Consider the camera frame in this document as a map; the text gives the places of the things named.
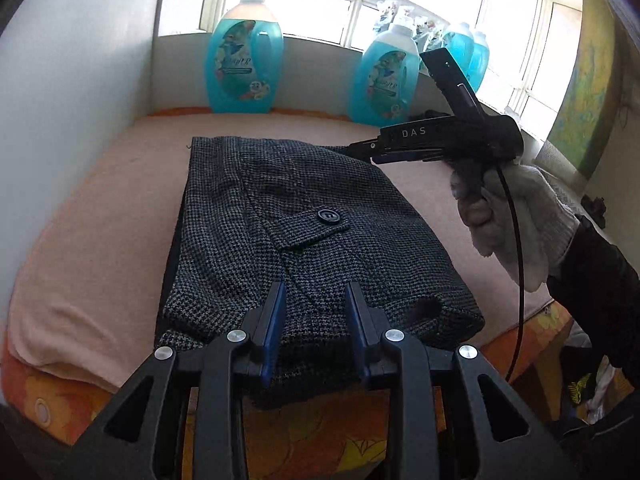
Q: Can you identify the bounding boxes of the grey houndstooth pants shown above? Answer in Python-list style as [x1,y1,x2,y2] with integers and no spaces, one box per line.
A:
[155,136,484,408]

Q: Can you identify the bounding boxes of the black right sleeve forearm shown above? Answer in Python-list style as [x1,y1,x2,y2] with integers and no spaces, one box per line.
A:
[547,214,639,387]

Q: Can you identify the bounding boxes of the right white gloved hand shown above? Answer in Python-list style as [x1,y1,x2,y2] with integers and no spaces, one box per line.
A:
[450,162,578,292]

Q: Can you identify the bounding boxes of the folded black clothes stack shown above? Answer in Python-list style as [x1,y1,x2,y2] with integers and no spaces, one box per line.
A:
[409,110,449,122]

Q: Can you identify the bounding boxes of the blue bottle on sill right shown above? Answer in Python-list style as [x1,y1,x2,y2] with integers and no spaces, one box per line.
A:
[465,32,489,92]

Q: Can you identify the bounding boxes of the right blue detergent jug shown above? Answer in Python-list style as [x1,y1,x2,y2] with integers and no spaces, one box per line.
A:
[348,23,421,128]

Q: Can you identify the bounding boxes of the blue detergent jug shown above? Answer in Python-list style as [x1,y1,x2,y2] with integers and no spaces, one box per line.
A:
[348,23,421,128]
[205,0,284,114]

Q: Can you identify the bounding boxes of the spray pouch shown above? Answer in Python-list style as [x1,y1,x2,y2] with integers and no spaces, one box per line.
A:
[373,0,398,34]
[413,16,440,53]

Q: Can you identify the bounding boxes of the dark object on table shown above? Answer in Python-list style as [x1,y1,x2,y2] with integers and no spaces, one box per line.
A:
[580,194,606,230]

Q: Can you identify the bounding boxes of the pink beige blanket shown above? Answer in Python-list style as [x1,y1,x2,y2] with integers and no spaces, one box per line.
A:
[9,114,551,403]

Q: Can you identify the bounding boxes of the orange floral bedsheet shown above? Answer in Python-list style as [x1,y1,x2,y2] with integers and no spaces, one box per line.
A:
[1,108,570,479]

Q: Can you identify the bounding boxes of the left blue detergent jug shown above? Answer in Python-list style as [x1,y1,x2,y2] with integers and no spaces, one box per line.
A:
[205,0,284,114]

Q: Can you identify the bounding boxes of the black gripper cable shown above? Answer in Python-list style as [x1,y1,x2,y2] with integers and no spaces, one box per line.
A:
[491,161,526,385]

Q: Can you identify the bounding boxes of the yellow landscape wall painting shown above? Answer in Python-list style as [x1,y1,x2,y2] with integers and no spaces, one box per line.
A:
[548,0,622,188]

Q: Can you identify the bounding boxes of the white window frame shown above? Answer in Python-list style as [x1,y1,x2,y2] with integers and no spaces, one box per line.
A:
[199,0,557,122]

